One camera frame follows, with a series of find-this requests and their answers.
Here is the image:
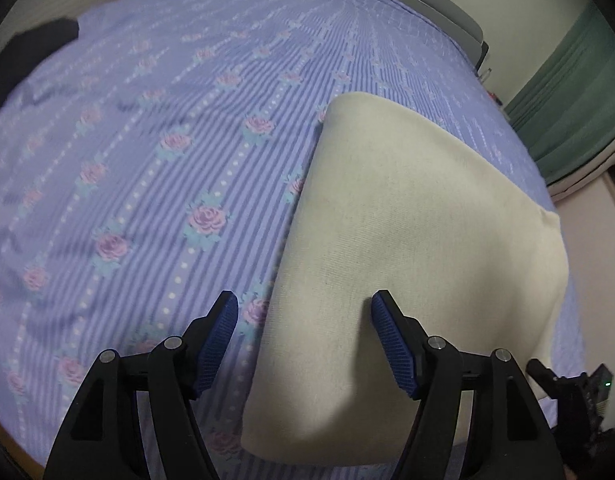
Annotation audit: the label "purple floral bed sheet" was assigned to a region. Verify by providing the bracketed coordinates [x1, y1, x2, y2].
[0, 0, 588, 480]

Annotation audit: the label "grey padded headboard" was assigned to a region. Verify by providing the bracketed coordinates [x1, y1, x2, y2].
[332, 0, 489, 68]

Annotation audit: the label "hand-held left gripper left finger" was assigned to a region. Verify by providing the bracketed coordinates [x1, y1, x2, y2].
[44, 290, 239, 480]

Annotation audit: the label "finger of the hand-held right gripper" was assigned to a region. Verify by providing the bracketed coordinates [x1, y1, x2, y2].
[526, 358, 588, 402]

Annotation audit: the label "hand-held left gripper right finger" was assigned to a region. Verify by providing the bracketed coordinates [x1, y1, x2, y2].
[371, 290, 571, 480]

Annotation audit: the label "black cloth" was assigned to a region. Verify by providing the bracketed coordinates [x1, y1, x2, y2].
[0, 18, 81, 116]

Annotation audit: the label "green curtain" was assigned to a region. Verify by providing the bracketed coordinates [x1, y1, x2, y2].
[505, 5, 615, 186]

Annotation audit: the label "cream pants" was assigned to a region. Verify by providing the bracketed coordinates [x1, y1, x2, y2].
[240, 92, 571, 471]

